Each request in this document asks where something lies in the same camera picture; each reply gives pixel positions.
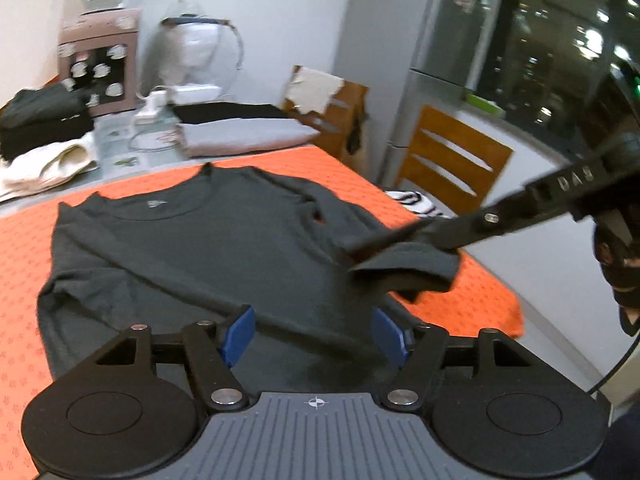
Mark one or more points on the brown cup-print water dispenser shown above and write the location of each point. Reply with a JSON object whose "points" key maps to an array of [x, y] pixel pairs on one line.
{"points": [[100, 35]]}

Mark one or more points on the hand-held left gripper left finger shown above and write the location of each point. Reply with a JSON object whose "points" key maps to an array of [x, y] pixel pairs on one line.
{"points": [[237, 335]]}

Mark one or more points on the wooden chair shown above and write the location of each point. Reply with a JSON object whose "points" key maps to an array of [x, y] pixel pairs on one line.
{"points": [[435, 125]]}

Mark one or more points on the brown cardboard box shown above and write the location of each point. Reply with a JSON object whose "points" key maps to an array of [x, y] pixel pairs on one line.
{"points": [[350, 105]]}

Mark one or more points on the person's dark clothing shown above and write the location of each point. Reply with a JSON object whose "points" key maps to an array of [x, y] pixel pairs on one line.
{"points": [[627, 440]]}

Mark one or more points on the night window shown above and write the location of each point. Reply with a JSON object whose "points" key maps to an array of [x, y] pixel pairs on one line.
{"points": [[550, 35]]}

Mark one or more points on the black and white striped cloth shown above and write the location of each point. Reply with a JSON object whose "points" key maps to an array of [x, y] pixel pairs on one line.
{"points": [[412, 200]]}

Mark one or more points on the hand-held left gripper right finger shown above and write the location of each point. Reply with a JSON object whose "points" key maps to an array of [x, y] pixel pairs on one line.
{"points": [[390, 335]]}

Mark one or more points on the orange tablecloth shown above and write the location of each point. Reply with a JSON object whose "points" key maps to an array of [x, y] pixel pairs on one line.
{"points": [[30, 240]]}

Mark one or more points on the pile of dark clothes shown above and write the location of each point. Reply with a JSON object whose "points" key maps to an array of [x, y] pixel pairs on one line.
{"points": [[40, 110]]}

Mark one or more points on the folded black garment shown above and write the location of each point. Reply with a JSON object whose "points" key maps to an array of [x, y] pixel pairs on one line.
{"points": [[225, 110]]}

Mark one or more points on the silver refrigerator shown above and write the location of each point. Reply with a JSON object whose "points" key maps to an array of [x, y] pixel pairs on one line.
{"points": [[450, 35]]}

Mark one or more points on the person's right hand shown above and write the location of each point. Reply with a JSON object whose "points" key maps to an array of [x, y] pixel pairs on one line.
{"points": [[620, 270]]}

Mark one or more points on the folded light grey garment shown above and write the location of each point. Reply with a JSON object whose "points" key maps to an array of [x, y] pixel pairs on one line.
{"points": [[240, 135]]}

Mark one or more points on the green box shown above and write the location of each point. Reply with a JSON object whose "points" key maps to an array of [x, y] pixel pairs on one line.
{"points": [[482, 103]]}

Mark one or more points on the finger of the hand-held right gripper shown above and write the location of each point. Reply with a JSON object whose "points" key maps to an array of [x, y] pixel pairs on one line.
{"points": [[490, 220]]}

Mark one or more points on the dark grey long-sleeve shirt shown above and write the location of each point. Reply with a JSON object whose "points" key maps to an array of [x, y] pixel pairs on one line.
{"points": [[200, 250]]}

